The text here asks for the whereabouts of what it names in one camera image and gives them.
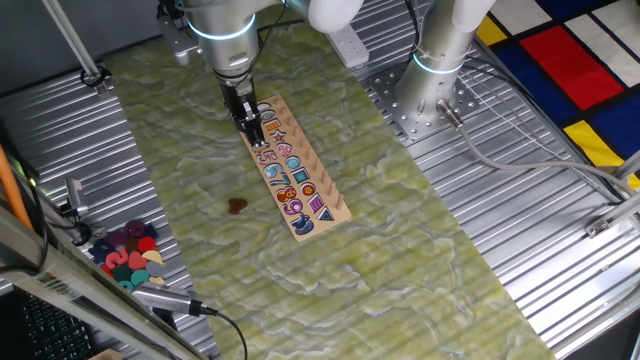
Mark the green marble pattern mat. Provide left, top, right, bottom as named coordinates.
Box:
left=102, top=7, right=559, bottom=360

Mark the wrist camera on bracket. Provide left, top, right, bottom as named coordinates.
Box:
left=157, top=2, right=201, bottom=66

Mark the red number two piece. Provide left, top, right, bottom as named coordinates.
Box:
left=103, top=248, right=130, bottom=270

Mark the black silver camera cable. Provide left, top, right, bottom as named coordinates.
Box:
left=199, top=303, right=250, bottom=360

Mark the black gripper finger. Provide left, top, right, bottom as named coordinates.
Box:
left=250, top=112, right=268, bottom=151
left=238, top=118, right=257, bottom=146

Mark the black base cable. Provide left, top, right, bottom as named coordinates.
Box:
left=402, top=0, right=424, bottom=56

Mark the aluminium pole with clamp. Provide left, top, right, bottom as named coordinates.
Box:
left=42, top=0, right=110, bottom=96

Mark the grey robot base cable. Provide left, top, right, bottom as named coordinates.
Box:
left=435, top=98, right=639, bottom=196

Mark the wooden number shape puzzle board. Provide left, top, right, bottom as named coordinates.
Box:
left=238, top=94, right=353, bottom=243

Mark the small camera on clamp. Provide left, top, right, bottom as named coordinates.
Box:
left=58, top=177, right=96, bottom=247

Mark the black keyboard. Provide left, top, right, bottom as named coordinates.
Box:
left=19, top=294, right=96, bottom=360

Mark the aluminium frame bracket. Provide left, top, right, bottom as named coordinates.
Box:
left=583, top=149, right=640, bottom=240

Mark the purple rectangle piece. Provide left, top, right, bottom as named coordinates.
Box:
left=104, top=229, right=129, bottom=248

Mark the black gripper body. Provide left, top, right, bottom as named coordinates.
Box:
left=219, top=79, right=261, bottom=126

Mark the orange tube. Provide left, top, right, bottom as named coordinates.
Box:
left=0, top=144, right=34, bottom=231

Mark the grey metal frame bar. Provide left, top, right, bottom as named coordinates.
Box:
left=0, top=204, right=209, bottom=360

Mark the dark blue number zero piece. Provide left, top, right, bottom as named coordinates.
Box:
left=88, top=238, right=115, bottom=265

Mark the silver camera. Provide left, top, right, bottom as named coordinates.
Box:
left=130, top=281, right=206, bottom=317

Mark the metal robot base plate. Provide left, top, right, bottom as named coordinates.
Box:
left=367, top=62, right=484, bottom=141

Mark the red heart piece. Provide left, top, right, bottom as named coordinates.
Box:
left=127, top=251, right=149, bottom=272

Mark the white power strip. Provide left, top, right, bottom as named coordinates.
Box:
left=325, top=24, right=371, bottom=70

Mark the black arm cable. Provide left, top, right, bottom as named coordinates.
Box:
left=234, top=0, right=306, bottom=89

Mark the colourful block pattern cloth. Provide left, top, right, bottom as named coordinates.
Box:
left=474, top=0, right=640, bottom=191

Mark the black camera stand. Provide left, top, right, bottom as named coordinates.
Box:
left=152, top=307, right=179, bottom=332

